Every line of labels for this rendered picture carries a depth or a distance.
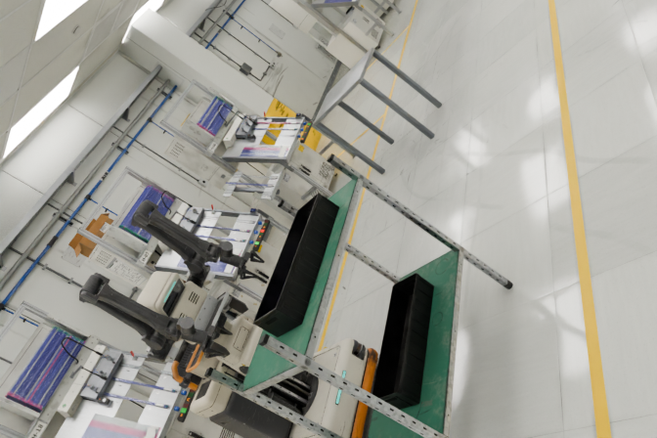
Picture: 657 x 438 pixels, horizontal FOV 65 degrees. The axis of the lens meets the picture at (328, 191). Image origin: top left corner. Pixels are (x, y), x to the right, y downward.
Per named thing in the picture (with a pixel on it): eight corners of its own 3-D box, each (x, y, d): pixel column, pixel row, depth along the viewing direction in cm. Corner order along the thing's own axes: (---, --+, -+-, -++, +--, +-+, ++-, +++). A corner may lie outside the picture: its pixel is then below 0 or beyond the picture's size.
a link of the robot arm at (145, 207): (132, 206, 253) (122, 222, 246) (146, 197, 244) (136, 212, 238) (203, 259, 271) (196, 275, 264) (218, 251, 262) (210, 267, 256)
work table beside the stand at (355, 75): (434, 137, 429) (359, 78, 407) (381, 174, 480) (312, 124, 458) (442, 103, 457) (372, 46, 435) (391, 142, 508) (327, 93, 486)
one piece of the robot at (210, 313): (219, 362, 257) (182, 341, 251) (240, 314, 276) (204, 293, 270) (234, 353, 246) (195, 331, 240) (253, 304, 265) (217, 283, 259)
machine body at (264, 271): (307, 268, 504) (253, 234, 487) (285, 330, 456) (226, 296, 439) (274, 290, 548) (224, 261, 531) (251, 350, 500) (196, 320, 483)
